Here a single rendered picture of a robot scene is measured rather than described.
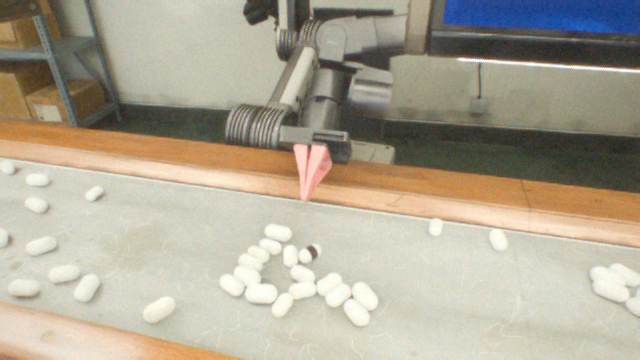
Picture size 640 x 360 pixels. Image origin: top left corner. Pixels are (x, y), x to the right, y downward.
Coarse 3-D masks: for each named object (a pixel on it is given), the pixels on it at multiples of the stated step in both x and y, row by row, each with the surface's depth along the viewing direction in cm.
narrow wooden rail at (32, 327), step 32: (0, 320) 42; (32, 320) 42; (64, 320) 42; (0, 352) 39; (32, 352) 39; (64, 352) 39; (96, 352) 39; (128, 352) 39; (160, 352) 39; (192, 352) 39
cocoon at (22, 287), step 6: (12, 282) 47; (18, 282) 47; (24, 282) 47; (30, 282) 48; (36, 282) 48; (12, 288) 47; (18, 288) 47; (24, 288) 47; (30, 288) 47; (36, 288) 48; (12, 294) 47; (18, 294) 47; (24, 294) 47; (30, 294) 47
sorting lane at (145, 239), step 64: (0, 192) 67; (64, 192) 67; (128, 192) 67; (192, 192) 67; (0, 256) 54; (64, 256) 54; (128, 256) 54; (192, 256) 54; (320, 256) 54; (384, 256) 54; (448, 256) 54; (512, 256) 54; (576, 256) 54; (128, 320) 45; (192, 320) 45; (256, 320) 45; (320, 320) 45; (384, 320) 45; (448, 320) 45; (512, 320) 45; (576, 320) 45
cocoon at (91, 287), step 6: (90, 276) 48; (96, 276) 49; (84, 282) 47; (90, 282) 48; (96, 282) 48; (78, 288) 47; (84, 288) 47; (90, 288) 47; (96, 288) 48; (78, 294) 46; (84, 294) 46; (90, 294) 47; (78, 300) 47; (84, 300) 47
